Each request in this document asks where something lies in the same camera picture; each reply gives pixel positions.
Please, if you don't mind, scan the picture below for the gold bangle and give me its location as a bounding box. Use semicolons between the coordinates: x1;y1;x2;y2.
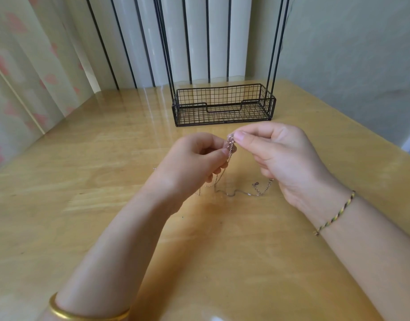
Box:
47;292;131;321

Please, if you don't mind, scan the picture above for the white black-striped curtain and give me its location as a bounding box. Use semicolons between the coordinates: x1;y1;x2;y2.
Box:
61;0;254;91

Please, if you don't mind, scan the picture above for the person's left forearm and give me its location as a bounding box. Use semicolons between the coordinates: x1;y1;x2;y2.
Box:
37;192;174;321

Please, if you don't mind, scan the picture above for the person's left hand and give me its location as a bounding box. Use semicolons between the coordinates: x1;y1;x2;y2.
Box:
139;132;238;216

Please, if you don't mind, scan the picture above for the black wire jewelry rack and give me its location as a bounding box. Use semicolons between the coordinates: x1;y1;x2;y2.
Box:
152;0;298;127

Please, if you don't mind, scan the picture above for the pink floral curtain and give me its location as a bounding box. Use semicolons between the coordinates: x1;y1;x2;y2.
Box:
0;0;100;173

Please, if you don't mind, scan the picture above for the braided cord bracelet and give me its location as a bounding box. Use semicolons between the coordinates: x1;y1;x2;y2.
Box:
315;189;357;237

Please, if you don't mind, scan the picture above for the chain necklace with pendant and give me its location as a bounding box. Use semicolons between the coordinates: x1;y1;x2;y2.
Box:
197;134;275;198

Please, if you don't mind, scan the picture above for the person's right hand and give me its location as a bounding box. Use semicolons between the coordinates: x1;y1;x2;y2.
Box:
231;121;354;233

